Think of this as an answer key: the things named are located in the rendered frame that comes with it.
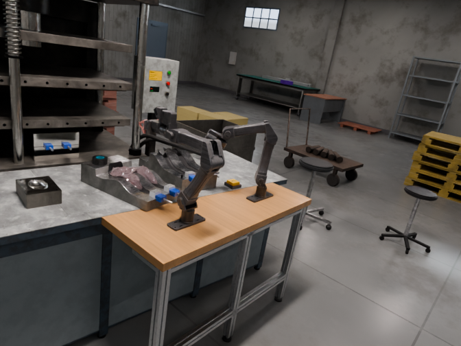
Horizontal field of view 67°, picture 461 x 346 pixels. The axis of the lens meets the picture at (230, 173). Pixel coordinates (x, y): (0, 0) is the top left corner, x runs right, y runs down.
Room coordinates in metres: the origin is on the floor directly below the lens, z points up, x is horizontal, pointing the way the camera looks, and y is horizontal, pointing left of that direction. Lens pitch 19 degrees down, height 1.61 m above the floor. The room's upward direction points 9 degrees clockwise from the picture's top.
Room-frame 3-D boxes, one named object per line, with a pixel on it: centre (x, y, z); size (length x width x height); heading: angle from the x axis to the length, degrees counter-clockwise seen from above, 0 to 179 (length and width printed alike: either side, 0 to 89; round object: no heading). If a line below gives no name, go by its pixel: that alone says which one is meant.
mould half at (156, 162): (2.10, 0.34, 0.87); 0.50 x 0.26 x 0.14; 45
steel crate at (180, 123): (4.60, 0.28, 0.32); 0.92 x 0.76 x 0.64; 139
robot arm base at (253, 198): (1.98, -0.20, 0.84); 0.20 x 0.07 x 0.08; 142
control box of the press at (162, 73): (2.75, 0.68, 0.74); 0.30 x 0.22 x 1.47; 135
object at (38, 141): (2.28, 1.29, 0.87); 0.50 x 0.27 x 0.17; 45
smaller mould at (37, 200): (1.52, 0.90, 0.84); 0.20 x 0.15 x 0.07; 45
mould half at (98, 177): (1.79, 0.54, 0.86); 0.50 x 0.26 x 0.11; 62
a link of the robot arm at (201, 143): (1.52, 0.18, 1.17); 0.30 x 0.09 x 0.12; 52
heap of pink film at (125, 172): (1.79, 0.53, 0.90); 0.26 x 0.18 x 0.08; 62
